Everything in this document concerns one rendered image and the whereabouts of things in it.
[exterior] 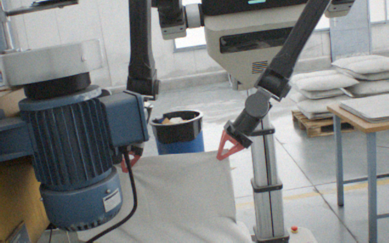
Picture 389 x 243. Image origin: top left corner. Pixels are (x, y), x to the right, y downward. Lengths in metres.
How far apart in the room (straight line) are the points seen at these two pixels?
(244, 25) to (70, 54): 0.83
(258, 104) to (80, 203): 0.48
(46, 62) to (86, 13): 8.66
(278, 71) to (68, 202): 0.60
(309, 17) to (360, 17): 8.87
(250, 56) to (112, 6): 7.83
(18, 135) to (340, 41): 9.19
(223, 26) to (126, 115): 0.72
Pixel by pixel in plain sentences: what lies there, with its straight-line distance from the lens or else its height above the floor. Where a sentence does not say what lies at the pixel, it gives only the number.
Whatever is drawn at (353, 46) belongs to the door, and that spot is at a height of 0.41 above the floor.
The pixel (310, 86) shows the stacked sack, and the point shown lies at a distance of 4.41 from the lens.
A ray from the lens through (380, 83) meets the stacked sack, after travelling 4.73.
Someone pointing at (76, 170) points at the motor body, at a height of 1.21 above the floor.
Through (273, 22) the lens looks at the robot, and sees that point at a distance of 1.38.
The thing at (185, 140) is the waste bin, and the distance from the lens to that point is 3.23.
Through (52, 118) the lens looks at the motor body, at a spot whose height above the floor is 1.30.
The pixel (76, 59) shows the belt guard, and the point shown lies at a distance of 0.65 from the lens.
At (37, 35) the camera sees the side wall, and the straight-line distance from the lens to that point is 9.64.
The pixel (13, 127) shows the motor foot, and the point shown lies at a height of 1.29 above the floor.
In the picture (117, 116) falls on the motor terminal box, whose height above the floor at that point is 1.27.
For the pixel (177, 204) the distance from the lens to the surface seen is 1.12.
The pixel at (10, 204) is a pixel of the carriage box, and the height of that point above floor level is 1.14.
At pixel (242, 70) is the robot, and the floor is 1.21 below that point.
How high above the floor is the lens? 1.42
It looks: 13 degrees down
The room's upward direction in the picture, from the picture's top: 8 degrees counter-clockwise
